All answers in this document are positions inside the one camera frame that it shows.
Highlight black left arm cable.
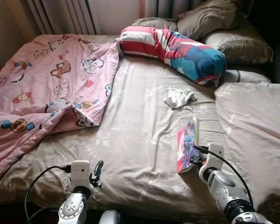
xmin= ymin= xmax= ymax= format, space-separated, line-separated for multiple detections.
xmin=24 ymin=165 xmax=73 ymax=224

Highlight pink cartoon print blanket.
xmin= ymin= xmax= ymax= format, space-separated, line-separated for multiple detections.
xmin=0 ymin=34 xmax=122 ymax=182

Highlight colourful comic book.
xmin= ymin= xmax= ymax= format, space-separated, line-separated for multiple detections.
xmin=177 ymin=117 xmax=201 ymax=174

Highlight silver robot left leg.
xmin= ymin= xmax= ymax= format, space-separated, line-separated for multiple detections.
xmin=99 ymin=209 xmax=123 ymax=224

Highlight beige floral bed sheet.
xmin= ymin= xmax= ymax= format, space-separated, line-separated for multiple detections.
xmin=0 ymin=33 xmax=280 ymax=224

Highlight red white blue bolster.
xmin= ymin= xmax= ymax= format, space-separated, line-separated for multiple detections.
xmin=119 ymin=26 xmax=227 ymax=86

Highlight large beige floral pillow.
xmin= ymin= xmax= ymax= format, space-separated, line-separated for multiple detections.
xmin=214 ymin=82 xmax=280 ymax=208

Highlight brown floral pillow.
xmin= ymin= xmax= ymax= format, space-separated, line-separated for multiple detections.
xmin=200 ymin=19 xmax=274 ymax=65
xmin=131 ymin=17 xmax=178 ymax=32
xmin=175 ymin=0 xmax=245 ymax=40

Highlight white pleated curtain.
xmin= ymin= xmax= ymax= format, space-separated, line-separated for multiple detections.
xmin=21 ymin=0 xmax=101 ymax=37

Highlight white grey roll cushion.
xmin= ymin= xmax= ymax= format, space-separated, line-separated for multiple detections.
xmin=223 ymin=69 xmax=272 ymax=85

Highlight crumpled white cloth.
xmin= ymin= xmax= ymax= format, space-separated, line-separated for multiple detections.
xmin=164 ymin=88 xmax=198 ymax=109

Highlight grey pleated curtain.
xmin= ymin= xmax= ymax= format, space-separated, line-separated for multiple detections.
xmin=142 ymin=0 xmax=198 ymax=20

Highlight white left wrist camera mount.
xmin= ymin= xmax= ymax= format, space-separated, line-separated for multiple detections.
xmin=70 ymin=160 xmax=91 ymax=188

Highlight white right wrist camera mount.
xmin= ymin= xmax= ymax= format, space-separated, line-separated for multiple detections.
xmin=204 ymin=143 xmax=225 ymax=172

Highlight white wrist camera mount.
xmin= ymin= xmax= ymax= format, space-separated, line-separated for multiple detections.
xmin=204 ymin=143 xmax=225 ymax=172
xmin=70 ymin=160 xmax=91 ymax=188

